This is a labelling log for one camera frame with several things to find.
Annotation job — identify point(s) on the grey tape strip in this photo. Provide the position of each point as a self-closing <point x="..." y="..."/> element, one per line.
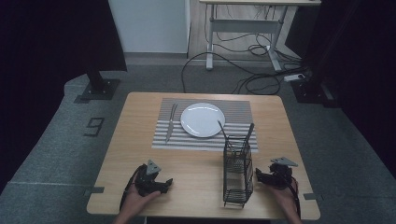
<point x="95" y="190"/>
<point x="310" y="196"/>

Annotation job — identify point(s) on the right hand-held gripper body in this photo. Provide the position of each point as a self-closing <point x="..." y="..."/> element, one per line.
<point x="281" y="174"/>

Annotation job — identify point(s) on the silver table knife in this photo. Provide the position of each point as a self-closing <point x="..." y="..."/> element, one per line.
<point x="171" y="123"/>

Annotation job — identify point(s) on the black stand with base plate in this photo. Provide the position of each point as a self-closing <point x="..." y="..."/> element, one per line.
<point x="99" y="87"/>
<point x="311" y="91"/>

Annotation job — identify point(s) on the grey striped placemat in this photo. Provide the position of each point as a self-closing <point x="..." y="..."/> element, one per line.
<point x="174" y="141"/>

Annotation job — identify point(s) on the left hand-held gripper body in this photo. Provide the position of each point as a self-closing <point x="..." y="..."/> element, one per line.
<point x="145" y="182"/>

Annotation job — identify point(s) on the white power strip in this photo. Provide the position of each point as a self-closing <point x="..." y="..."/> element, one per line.
<point x="294" y="77"/>

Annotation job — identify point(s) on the white round plate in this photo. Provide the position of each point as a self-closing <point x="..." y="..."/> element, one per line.
<point x="202" y="119"/>

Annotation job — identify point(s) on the white cabinet panel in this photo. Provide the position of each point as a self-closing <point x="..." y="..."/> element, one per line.
<point x="149" y="25"/>

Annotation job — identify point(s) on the black curtain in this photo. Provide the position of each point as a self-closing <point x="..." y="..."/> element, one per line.
<point x="46" y="46"/>
<point x="358" y="62"/>

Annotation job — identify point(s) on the white desk frame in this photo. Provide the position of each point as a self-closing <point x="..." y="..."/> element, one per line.
<point x="246" y="25"/>

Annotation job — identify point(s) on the person's left hand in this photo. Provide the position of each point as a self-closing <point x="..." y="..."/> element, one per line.
<point x="132" y="202"/>

